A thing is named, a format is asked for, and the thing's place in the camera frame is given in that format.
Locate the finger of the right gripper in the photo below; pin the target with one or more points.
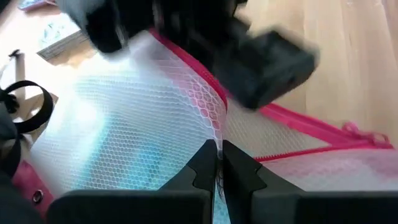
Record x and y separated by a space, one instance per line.
105 31

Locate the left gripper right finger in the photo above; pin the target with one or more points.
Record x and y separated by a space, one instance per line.
311 208

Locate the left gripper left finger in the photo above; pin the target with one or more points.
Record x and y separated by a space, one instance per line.
124 208

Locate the white mesh pouch pink zipper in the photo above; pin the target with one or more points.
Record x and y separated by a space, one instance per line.
140 102

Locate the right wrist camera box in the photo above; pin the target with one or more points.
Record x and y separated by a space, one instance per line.
267 71

